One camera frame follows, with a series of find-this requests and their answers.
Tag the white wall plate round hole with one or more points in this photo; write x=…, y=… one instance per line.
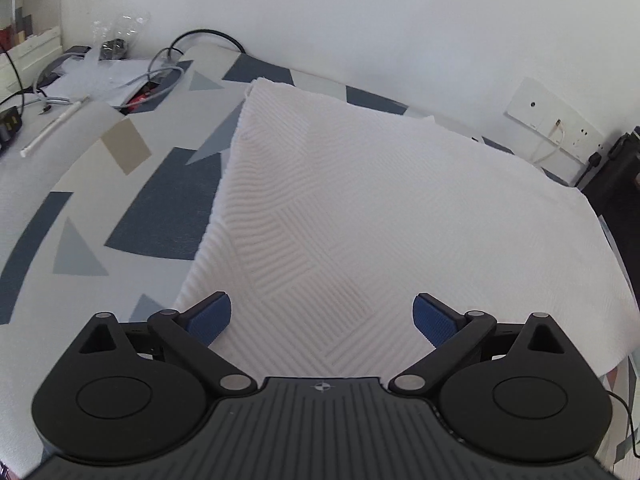
x=530, y=100

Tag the white wall power socket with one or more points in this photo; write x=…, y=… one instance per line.
x=582, y=135
x=602, y=146

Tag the clear plastic bag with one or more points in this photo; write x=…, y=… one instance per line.
x=120, y=27

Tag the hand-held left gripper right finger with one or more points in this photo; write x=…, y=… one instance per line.
x=435, y=317

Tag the black charger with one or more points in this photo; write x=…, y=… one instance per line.
x=11, y=127

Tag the geometric patterned table mat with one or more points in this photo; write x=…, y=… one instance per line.
x=75, y=180

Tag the white wall data port plate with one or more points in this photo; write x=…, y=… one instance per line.
x=567, y=132

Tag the white textured knit sweater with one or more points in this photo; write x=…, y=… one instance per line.
x=375, y=210

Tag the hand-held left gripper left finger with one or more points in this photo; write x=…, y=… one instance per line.
x=210, y=315

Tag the white stick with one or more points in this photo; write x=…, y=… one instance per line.
x=55, y=127

